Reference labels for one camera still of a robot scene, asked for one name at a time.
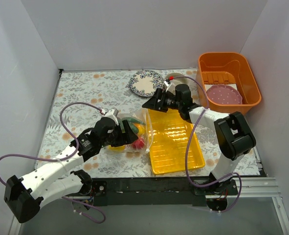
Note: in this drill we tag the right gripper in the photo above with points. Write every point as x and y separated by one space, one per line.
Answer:
160 100

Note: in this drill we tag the orange plastic basin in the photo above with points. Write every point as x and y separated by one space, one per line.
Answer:
229 69

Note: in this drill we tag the clear zip top bag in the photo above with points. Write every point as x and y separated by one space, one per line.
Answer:
143 115

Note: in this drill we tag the yellow plastic tray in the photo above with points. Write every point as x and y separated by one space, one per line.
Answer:
168 134

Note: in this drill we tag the pink dotted plate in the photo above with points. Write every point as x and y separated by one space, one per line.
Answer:
224 95

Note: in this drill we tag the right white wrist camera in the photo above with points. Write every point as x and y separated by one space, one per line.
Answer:
168 85

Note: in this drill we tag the beige ceramic bowl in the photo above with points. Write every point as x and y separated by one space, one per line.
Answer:
176 78

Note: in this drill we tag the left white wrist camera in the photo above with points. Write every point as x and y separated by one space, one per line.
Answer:
112 114

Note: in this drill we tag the aluminium rail frame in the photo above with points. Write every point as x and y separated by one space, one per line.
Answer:
254 206

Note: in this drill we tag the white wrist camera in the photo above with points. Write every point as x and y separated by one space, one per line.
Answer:
168 85
112 114

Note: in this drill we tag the blue floral plate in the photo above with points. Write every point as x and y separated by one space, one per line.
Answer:
145 82

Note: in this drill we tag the green chili pepper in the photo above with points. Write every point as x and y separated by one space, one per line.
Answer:
137 121

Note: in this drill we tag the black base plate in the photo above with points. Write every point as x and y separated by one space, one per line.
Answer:
145 191

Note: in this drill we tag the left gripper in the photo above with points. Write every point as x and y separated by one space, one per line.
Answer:
121 133

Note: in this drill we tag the green cucumber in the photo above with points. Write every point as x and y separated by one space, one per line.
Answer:
129 119

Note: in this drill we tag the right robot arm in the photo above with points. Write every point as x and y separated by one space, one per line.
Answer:
234 136

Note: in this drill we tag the red pomegranate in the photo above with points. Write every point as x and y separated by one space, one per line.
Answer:
138 144

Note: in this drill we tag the floral tablecloth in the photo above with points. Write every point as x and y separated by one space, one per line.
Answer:
74 109

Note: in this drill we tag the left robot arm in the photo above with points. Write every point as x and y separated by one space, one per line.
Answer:
25 196

